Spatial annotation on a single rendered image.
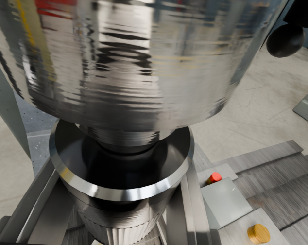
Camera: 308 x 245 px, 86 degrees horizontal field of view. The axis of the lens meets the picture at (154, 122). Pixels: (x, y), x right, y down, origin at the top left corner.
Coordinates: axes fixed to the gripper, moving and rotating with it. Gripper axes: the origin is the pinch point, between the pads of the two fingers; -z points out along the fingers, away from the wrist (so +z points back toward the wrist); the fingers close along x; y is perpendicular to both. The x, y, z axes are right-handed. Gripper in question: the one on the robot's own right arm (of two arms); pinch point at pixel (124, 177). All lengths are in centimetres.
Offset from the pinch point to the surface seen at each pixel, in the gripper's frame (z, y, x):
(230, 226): -3.1, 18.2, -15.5
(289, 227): -6.6, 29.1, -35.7
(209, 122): -140, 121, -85
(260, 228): -2.6, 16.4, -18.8
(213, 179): -9.0, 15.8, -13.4
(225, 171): -12.0, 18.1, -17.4
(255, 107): -183, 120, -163
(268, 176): -19, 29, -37
